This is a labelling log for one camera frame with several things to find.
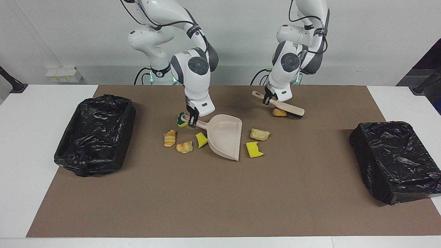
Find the orange striped croissant piece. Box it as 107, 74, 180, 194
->
163, 130, 176, 147
176, 141, 193, 154

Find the beige hand brush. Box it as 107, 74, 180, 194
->
252, 91, 305, 116

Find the beige plastic dustpan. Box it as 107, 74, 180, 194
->
182, 114, 243, 161

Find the pale bread chunk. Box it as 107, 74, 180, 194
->
250, 128, 270, 141

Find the notched yellow sponge piece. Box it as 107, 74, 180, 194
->
246, 142, 264, 158

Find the black bag lined bin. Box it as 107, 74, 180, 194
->
54, 95, 136, 177
349, 121, 441, 206

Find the brown paper table mat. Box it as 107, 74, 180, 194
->
26, 85, 441, 238

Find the black stand foot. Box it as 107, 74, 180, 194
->
409, 67, 441, 96
0, 65, 28, 94

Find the dark grey cabinet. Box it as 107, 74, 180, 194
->
396, 38, 441, 86

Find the black left base cable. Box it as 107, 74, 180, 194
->
250, 68, 273, 85

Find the black base cable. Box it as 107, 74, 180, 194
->
250, 68, 273, 85
134, 66, 152, 85

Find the black right base cable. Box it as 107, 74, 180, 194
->
134, 66, 152, 85

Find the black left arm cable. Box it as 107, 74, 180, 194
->
288, 0, 330, 55

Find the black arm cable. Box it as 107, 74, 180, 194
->
288, 0, 330, 55
120, 0, 211, 52

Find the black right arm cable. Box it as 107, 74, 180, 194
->
120, 0, 211, 52

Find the white wall socket box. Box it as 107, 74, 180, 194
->
45, 66, 83, 83

